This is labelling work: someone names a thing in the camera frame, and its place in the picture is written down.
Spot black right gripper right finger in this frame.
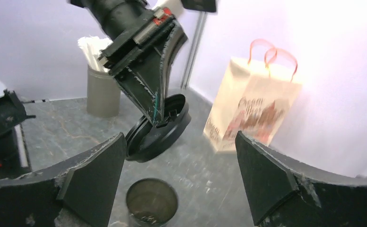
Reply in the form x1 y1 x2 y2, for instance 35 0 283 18
235 132 367 227

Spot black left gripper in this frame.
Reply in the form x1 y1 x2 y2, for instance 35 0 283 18
69 0 187 125

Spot white straws in cup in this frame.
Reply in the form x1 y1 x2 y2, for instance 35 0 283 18
77 36 121 118

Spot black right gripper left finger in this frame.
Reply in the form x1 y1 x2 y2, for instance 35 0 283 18
0 133 127 227

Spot paper takeout bag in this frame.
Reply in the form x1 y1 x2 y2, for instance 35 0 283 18
203 39 304 152

